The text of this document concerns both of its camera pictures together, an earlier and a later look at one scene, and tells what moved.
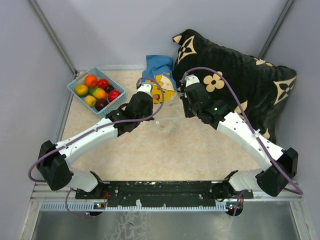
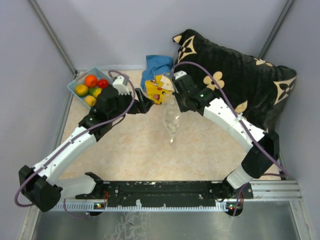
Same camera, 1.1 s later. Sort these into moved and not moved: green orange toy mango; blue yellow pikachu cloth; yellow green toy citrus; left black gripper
Moved: left black gripper
Not moved: yellow green toy citrus; green orange toy mango; blue yellow pikachu cloth
